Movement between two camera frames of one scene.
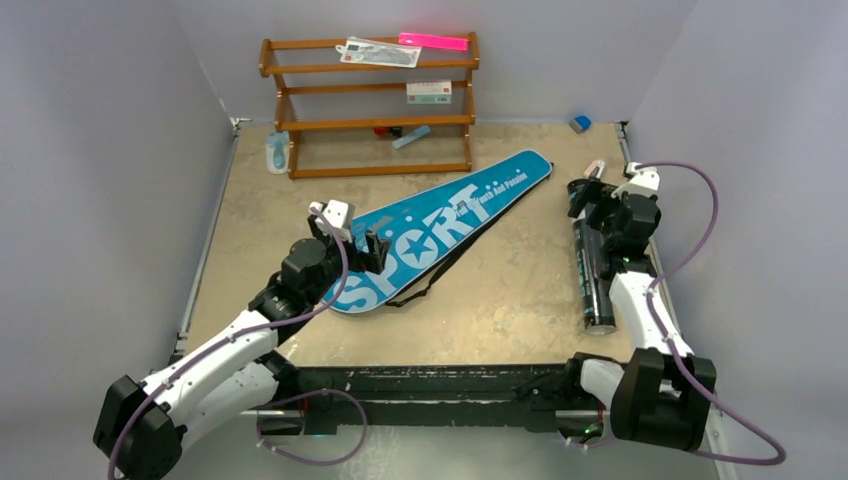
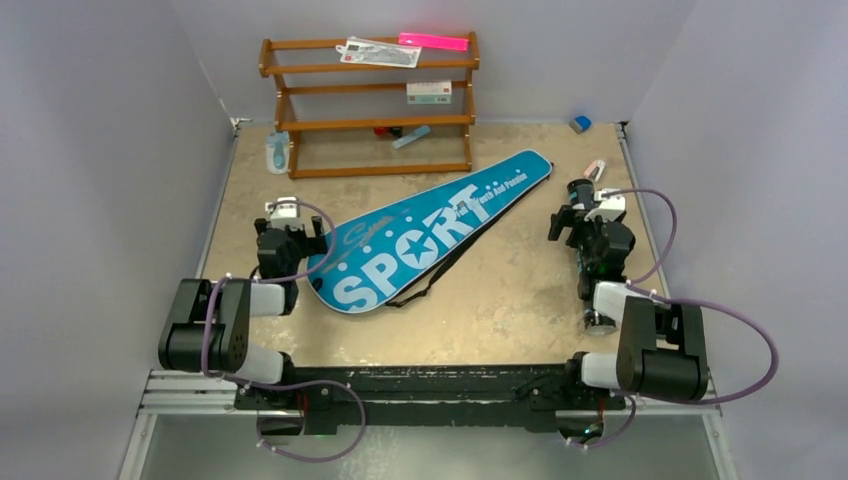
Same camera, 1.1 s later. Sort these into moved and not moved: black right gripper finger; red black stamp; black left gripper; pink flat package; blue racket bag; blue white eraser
Moved: black right gripper finger; black left gripper
Not moved: pink flat package; blue racket bag; blue white eraser; red black stamp
